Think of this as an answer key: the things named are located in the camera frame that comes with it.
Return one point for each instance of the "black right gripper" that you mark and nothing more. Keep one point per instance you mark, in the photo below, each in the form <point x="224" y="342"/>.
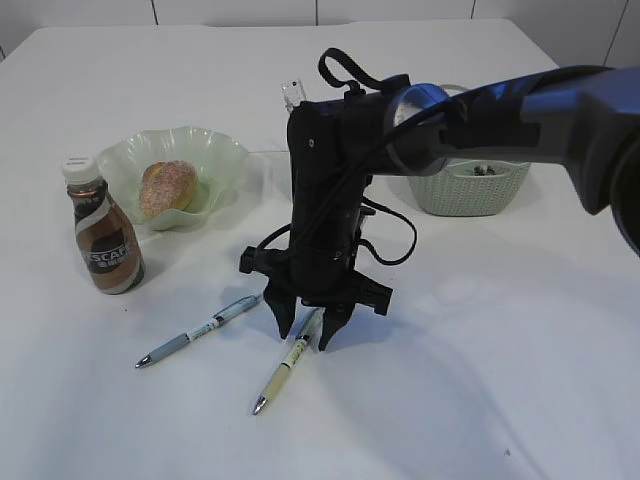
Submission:
<point x="334" y="150"/>

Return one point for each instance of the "beige grip pen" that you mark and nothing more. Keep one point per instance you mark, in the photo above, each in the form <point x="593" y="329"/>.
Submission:
<point x="281" y="374"/>

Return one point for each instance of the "green wavy glass plate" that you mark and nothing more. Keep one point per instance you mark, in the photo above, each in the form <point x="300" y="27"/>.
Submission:
<point x="218" y="160"/>

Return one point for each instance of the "sugar-dusted bread roll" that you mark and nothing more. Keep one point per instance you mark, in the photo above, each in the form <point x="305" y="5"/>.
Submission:
<point x="165" y="186"/>

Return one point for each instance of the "grey paper ball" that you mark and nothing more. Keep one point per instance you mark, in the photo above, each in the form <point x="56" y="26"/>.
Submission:
<point x="484" y="170"/>

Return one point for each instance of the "green plastic woven basket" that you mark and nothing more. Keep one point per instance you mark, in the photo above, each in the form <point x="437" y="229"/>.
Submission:
<point x="456" y="192"/>

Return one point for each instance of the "blue black right robot arm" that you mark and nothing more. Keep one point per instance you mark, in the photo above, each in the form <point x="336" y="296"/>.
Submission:
<point x="583" y="118"/>

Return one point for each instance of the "Nescafe coffee bottle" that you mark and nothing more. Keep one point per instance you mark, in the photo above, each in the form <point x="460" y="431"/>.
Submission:
<point x="104" y="235"/>

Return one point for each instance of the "blue-grey grip pen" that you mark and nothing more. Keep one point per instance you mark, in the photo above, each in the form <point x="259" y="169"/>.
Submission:
<point x="216" y="321"/>

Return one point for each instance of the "clear plastic ruler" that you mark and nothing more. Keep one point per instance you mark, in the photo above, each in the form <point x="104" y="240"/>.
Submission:
<point x="293" y="94"/>

